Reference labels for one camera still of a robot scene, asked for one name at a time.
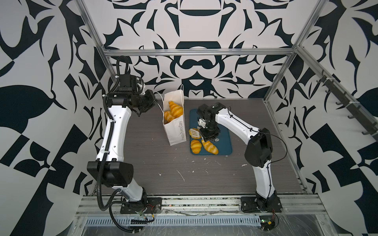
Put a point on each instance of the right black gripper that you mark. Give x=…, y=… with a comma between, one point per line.
x=205, y=136

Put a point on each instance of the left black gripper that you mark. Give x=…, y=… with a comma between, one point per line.
x=151, y=101

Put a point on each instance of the fake croissant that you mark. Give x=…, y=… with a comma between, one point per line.
x=210, y=147
x=195, y=133
x=175, y=109
x=196, y=146

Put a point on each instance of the white paper gift bag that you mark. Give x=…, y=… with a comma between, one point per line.
x=175, y=130

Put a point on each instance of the flaky fake pastry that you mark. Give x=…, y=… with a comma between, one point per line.
x=168, y=117

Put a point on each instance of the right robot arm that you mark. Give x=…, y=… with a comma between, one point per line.
x=258, y=141

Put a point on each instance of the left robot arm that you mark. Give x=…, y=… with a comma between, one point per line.
x=113, y=175

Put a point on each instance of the teal plastic tray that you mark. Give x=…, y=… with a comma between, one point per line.
x=223, y=144

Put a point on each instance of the small electronics board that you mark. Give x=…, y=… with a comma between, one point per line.
x=268, y=224

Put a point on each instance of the black hook rack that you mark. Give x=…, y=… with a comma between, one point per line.
x=348, y=101

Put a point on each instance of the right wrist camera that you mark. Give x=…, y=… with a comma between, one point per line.
x=201, y=122

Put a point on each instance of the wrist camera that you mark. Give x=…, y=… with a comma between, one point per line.
x=131, y=83
x=201, y=122

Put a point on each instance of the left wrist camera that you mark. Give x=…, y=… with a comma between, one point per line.
x=131, y=83

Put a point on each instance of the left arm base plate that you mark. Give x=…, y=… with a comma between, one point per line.
x=141, y=206

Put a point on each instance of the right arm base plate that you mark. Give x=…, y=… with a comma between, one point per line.
x=260, y=204

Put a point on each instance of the aluminium front rail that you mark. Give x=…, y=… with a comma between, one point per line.
x=214, y=204

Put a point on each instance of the aluminium cage frame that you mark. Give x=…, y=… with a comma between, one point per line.
x=274, y=50

